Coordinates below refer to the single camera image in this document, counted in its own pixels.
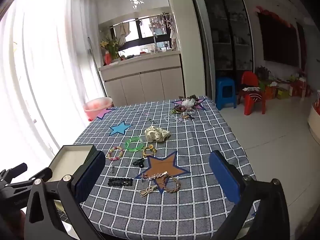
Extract large pink paper star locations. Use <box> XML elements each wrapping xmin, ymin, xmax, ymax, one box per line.
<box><xmin>172</xmin><ymin>97</ymin><xmax>208</xmax><ymax>112</ymax></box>

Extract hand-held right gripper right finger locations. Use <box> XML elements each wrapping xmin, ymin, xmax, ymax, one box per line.
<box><xmin>209</xmin><ymin>150</ymin><xmax>292</xmax><ymax>240</ymax></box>

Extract green bangle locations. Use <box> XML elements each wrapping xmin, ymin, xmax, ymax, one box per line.
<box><xmin>125</xmin><ymin>137</ymin><xmax>145</xmax><ymax>152</ymax></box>

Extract cream dotted scrunchie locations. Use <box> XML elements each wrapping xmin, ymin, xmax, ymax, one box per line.
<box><xmin>145</xmin><ymin>126</ymin><xmax>171</xmax><ymax>143</ymax></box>

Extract white sheer curtain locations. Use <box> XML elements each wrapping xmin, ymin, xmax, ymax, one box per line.
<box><xmin>0</xmin><ymin>0</ymin><xmax>107</xmax><ymax>180</ymax></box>

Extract glass display cabinet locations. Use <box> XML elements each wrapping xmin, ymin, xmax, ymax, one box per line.
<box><xmin>189</xmin><ymin>0</ymin><xmax>255</xmax><ymax>101</ymax></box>

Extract silver star hair clip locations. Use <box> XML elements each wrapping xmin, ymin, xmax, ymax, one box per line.
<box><xmin>141</xmin><ymin>171</ymin><xmax>168</xmax><ymax>183</ymax></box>

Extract hanging beige towel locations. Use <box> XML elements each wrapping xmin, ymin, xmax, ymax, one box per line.
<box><xmin>115</xmin><ymin>22</ymin><xmax>131</xmax><ymax>41</ymax></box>

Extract small pink paper star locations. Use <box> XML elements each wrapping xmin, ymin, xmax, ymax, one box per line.
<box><xmin>96</xmin><ymin>107</ymin><xmax>116</xmax><ymax>120</ymax></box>

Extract row of gift boxes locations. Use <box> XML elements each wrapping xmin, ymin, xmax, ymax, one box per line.
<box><xmin>260</xmin><ymin>75</ymin><xmax>313</xmax><ymax>100</ymax></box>

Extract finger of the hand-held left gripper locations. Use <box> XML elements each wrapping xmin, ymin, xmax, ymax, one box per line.
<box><xmin>5</xmin><ymin>167</ymin><xmax>53</xmax><ymax>196</ymax></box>
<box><xmin>0</xmin><ymin>163</ymin><xmax>28</xmax><ymax>181</ymax></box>

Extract dark wall television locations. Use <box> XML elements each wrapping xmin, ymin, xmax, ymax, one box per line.
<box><xmin>257</xmin><ymin>12</ymin><xmax>300</xmax><ymax>67</ymax></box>

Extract brown paper star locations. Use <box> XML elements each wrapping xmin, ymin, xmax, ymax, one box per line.
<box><xmin>134</xmin><ymin>151</ymin><xmax>190</xmax><ymax>194</ymax></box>

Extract beige tassel hair clip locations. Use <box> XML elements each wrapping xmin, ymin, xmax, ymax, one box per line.
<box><xmin>139</xmin><ymin>185</ymin><xmax>160</xmax><ymax>198</ymax></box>

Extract yellow hair tie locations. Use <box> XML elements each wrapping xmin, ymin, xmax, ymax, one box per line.
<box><xmin>142</xmin><ymin>144</ymin><xmax>157</xmax><ymax>156</ymax></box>

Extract grey checked tablecloth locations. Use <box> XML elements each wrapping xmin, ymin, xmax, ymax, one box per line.
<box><xmin>56</xmin><ymin>96</ymin><xmax>260</xmax><ymax>240</ymax></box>

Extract kitchen faucet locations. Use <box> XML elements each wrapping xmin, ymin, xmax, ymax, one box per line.
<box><xmin>152</xmin><ymin>32</ymin><xmax>160</xmax><ymax>53</ymax></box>

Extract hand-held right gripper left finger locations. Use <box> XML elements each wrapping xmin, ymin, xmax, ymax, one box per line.
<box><xmin>24</xmin><ymin>151</ymin><xmax>107</xmax><ymax>240</ymax></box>

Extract pile of hair ties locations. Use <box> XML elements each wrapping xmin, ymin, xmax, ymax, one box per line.
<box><xmin>165</xmin><ymin>95</ymin><xmax>200</xmax><ymax>125</ymax></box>

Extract cream counter cabinet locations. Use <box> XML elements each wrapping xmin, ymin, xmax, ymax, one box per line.
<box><xmin>98</xmin><ymin>50</ymin><xmax>186</xmax><ymax>105</ymax></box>

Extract blue plastic stool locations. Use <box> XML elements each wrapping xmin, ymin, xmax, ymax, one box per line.
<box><xmin>215</xmin><ymin>77</ymin><xmax>237</xmax><ymax>110</ymax></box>

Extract black beaded hair clip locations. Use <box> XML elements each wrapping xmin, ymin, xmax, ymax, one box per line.
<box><xmin>108</xmin><ymin>177</ymin><xmax>133</xmax><ymax>187</ymax></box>

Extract red plastic chair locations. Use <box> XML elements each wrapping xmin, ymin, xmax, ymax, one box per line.
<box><xmin>237</xmin><ymin>71</ymin><xmax>267</xmax><ymax>115</ymax></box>

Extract potted plant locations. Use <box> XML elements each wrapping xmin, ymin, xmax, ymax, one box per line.
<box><xmin>100</xmin><ymin>37</ymin><xmax>125</xmax><ymax>64</ymax></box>

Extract blue paper star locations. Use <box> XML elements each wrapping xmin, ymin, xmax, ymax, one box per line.
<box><xmin>110</xmin><ymin>121</ymin><xmax>132</xmax><ymax>135</ymax></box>

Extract white jewelry box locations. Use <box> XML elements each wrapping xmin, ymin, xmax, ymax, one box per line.
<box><xmin>47</xmin><ymin>144</ymin><xmax>100</xmax><ymax>183</ymax></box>

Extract brown braided bracelet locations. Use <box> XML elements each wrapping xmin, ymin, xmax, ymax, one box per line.
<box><xmin>161</xmin><ymin>174</ymin><xmax>181</xmax><ymax>194</ymax></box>

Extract pink yellow bead bracelet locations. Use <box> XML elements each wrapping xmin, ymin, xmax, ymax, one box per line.
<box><xmin>107</xmin><ymin>146</ymin><xmax>125</xmax><ymax>161</ymax></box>

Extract dark leafy plant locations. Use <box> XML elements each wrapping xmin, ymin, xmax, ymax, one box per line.
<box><xmin>255</xmin><ymin>66</ymin><xmax>272</xmax><ymax>81</ymax></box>

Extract pink plastic basin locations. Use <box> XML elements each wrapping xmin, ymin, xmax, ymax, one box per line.
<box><xmin>83</xmin><ymin>97</ymin><xmax>113</xmax><ymax>121</ymax></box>

